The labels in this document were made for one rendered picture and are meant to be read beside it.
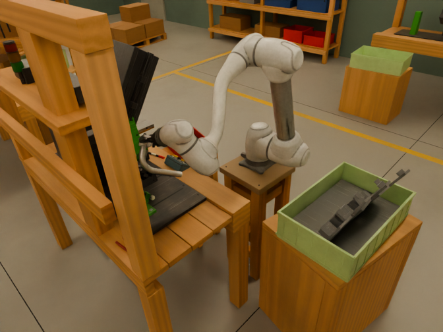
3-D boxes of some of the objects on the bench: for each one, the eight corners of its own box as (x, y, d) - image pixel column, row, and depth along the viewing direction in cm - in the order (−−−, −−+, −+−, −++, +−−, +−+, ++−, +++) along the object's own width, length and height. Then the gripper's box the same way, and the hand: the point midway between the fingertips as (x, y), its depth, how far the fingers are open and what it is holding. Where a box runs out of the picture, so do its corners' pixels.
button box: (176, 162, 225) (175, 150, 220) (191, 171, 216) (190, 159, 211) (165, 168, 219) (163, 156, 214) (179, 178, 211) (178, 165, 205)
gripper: (180, 134, 156) (159, 140, 175) (147, 124, 147) (129, 132, 167) (177, 149, 154) (156, 155, 174) (144, 140, 146) (126, 147, 166)
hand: (146, 143), depth 168 cm, fingers closed on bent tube, 3 cm apart
